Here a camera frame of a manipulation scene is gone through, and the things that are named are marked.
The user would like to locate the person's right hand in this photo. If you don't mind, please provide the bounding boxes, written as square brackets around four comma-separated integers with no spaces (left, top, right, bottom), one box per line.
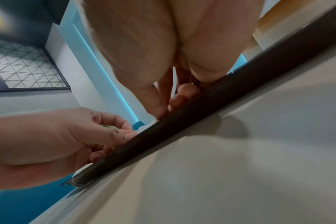
[82,0,266,120]

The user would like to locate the person's left hand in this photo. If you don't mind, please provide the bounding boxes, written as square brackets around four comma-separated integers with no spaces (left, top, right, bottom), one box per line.
[0,107,138,191]

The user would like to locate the dark long bar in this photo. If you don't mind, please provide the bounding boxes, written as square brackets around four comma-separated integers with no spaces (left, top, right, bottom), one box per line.
[61,0,336,188]

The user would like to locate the cyan light strip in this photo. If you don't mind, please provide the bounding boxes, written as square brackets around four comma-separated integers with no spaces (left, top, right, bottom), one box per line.
[69,15,138,123]

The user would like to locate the window with triangle grille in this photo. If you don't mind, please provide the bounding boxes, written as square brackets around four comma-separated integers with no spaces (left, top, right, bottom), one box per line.
[0,39,72,92]

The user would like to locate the wooden shelf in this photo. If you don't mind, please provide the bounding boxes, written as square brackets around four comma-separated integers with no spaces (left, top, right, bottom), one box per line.
[243,0,336,59]

